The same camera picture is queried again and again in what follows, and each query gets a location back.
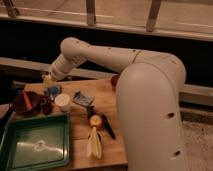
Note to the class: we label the dark red bowl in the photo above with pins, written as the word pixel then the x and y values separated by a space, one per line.
pixel 18 104

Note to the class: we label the black handled knife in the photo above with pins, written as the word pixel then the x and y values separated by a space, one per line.
pixel 106 124

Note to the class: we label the red plastic wedge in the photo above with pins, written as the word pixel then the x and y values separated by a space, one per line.
pixel 27 101

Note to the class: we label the white paper cup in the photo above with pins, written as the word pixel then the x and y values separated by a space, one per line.
pixel 63 102

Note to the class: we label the dark grape bunch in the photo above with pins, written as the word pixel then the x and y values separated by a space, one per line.
pixel 45 105

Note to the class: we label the green plastic tray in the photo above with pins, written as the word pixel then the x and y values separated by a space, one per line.
pixel 36 144

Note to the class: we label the red apple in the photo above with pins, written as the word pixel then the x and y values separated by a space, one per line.
pixel 96 121

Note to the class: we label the brown wooden bowl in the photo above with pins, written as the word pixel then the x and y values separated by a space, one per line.
pixel 114 81

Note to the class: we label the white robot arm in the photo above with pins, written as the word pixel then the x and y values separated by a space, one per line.
pixel 147 100

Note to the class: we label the yellow banana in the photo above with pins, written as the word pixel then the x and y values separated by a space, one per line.
pixel 94 147

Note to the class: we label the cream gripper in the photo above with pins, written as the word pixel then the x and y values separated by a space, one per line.
pixel 47 80

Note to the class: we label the blue small cup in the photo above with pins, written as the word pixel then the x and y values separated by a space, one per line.
pixel 52 91

